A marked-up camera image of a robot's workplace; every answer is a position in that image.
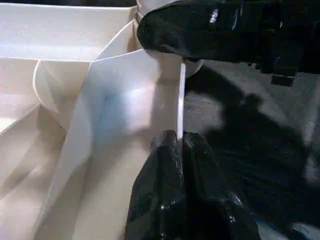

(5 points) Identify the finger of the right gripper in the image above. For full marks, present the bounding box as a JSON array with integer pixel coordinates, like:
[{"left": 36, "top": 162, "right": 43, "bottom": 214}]
[{"left": 136, "top": 0, "right": 251, "bottom": 64}]

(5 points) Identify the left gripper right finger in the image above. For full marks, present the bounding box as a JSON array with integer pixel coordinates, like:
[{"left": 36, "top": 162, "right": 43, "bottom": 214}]
[{"left": 183, "top": 131, "right": 261, "bottom": 240}]

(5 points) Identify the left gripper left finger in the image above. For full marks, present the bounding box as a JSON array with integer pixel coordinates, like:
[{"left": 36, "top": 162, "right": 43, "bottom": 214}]
[{"left": 124, "top": 129, "right": 188, "bottom": 240}]

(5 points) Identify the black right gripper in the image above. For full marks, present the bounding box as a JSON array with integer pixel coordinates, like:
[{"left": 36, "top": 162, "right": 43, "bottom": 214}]
[{"left": 249, "top": 0, "right": 320, "bottom": 87}]

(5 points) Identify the white plastic table top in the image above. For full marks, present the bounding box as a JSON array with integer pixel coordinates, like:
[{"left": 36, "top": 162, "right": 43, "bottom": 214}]
[{"left": 0, "top": 0, "right": 205, "bottom": 240}]

